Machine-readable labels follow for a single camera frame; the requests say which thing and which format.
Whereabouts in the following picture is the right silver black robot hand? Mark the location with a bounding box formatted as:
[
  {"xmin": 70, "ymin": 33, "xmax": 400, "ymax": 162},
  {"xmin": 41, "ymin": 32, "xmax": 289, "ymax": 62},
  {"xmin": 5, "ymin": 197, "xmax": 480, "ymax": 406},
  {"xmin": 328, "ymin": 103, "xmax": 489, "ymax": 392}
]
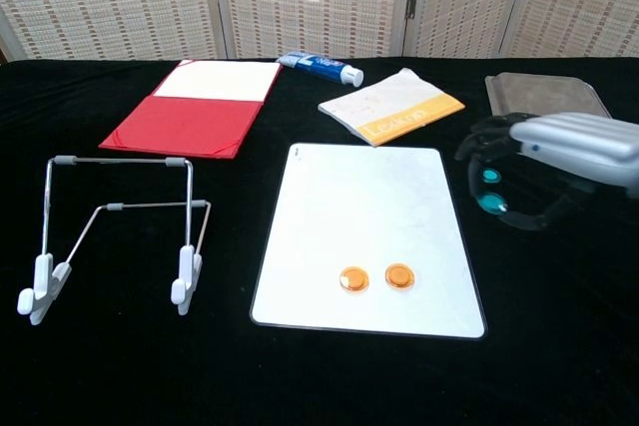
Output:
[{"xmin": 453, "ymin": 111, "xmax": 639, "ymax": 231}]

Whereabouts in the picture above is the open red folder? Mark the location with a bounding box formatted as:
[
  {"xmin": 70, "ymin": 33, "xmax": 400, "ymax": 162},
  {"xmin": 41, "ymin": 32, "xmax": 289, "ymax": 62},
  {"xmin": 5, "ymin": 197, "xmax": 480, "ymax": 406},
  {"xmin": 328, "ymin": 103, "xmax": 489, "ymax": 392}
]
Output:
[{"xmin": 98, "ymin": 59, "xmax": 285, "ymax": 161}]

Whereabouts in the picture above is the white yellow notebook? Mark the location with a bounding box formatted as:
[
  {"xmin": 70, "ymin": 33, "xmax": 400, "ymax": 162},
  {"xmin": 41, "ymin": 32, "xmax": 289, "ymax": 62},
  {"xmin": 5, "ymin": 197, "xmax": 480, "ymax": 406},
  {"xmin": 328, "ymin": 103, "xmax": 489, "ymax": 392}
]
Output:
[{"xmin": 317, "ymin": 67, "xmax": 466, "ymax": 148}]

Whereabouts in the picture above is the black tablecloth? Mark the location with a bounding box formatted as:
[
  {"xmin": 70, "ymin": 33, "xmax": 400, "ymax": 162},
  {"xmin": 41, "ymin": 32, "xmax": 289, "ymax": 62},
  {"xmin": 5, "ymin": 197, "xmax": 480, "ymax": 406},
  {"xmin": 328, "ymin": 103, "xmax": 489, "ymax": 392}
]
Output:
[{"xmin": 0, "ymin": 55, "xmax": 639, "ymax": 426}]

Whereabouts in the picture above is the blue white toothpaste tube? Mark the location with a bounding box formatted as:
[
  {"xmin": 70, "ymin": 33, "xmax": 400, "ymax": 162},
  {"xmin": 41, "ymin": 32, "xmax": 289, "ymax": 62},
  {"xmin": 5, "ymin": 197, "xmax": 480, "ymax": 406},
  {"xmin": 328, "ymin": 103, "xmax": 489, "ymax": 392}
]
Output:
[{"xmin": 276, "ymin": 51, "xmax": 364, "ymax": 87}]

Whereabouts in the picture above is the wire book stand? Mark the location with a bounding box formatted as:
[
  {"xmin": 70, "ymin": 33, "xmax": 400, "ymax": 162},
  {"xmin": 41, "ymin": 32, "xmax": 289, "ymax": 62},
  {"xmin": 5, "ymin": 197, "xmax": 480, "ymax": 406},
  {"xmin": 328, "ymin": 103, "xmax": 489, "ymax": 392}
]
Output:
[{"xmin": 16, "ymin": 155, "xmax": 213, "ymax": 326}]

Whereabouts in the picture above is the orange round magnet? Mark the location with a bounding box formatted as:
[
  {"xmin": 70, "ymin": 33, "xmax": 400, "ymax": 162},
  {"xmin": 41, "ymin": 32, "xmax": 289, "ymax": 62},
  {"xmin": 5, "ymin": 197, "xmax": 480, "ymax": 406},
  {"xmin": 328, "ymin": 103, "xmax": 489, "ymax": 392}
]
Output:
[
  {"xmin": 338, "ymin": 265, "xmax": 370, "ymax": 292},
  {"xmin": 383, "ymin": 262, "xmax": 417, "ymax": 290}
]

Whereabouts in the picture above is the white rectangular board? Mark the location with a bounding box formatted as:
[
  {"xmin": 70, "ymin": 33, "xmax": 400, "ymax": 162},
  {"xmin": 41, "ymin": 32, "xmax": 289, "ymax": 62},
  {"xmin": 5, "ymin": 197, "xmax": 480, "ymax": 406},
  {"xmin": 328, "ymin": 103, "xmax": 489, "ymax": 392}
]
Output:
[{"xmin": 249, "ymin": 142, "xmax": 488, "ymax": 341}]

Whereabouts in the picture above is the stainless steel tray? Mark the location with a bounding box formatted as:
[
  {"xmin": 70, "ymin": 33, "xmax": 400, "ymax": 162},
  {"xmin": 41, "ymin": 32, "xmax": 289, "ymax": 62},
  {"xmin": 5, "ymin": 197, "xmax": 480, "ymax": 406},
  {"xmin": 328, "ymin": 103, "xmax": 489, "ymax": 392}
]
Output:
[{"xmin": 484, "ymin": 72, "xmax": 613, "ymax": 121}]

